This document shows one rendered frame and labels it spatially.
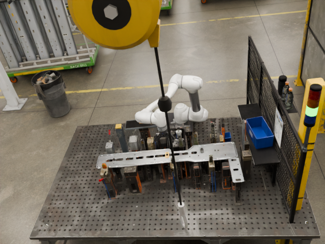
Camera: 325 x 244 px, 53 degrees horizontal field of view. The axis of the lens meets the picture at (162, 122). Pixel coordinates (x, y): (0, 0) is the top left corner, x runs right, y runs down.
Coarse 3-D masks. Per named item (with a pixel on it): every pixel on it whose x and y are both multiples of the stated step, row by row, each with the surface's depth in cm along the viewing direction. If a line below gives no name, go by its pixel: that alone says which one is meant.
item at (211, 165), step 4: (208, 164) 298; (212, 164) 297; (212, 168) 296; (212, 172) 299; (212, 176) 304; (212, 180) 307; (208, 184) 323; (212, 184) 309; (216, 184) 321; (212, 188) 312; (212, 192) 315
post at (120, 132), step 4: (120, 128) 340; (116, 132) 342; (120, 132) 342; (120, 136) 345; (124, 136) 352; (120, 140) 350; (124, 140) 350; (120, 144) 353; (124, 144) 353; (124, 148) 357
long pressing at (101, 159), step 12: (204, 144) 324; (216, 144) 322; (228, 144) 320; (108, 156) 330; (120, 156) 327; (132, 156) 325; (144, 156) 323; (180, 156) 316; (192, 156) 314; (204, 156) 312; (216, 156) 310; (228, 156) 308
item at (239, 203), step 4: (236, 180) 286; (240, 180) 285; (236, 184) 286; (240, 184) 286; (236, 188) 290; (240, 188) 289; (236, 192) 293; (240, 192) 293; (236, 196) 296; (240, 196) 296; (236, 200) 300; (240, 200) 302; (236, 204) 300; (240, 204) 300
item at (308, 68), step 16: (320, 0) 423; (320, 16) 426; (304, 32) 494; (320, 32) 430; (304, 48) 504; (320, 48) 435; (304, 64) 512; (320, 64) 438; (304, 80) 517; (320, 128) 454
